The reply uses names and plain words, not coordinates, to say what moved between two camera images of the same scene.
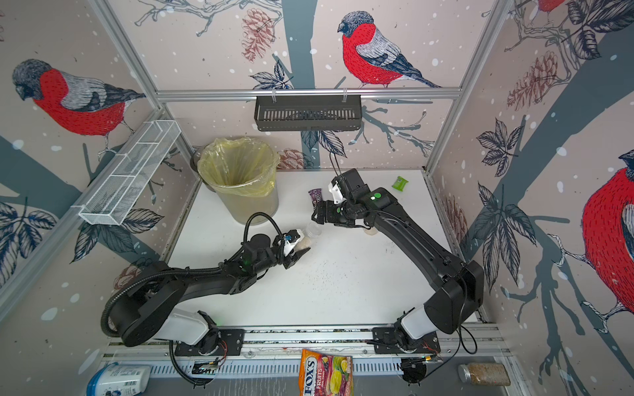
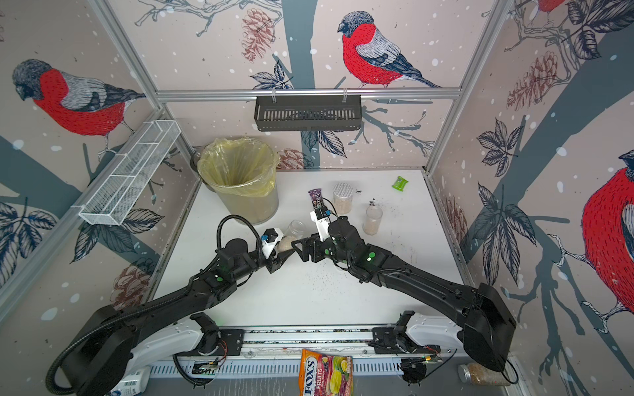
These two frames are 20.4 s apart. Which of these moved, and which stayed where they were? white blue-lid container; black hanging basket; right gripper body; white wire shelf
Moved: right gripper body
Stayed: black hanging basket; white blue-lid container; white wire shelf
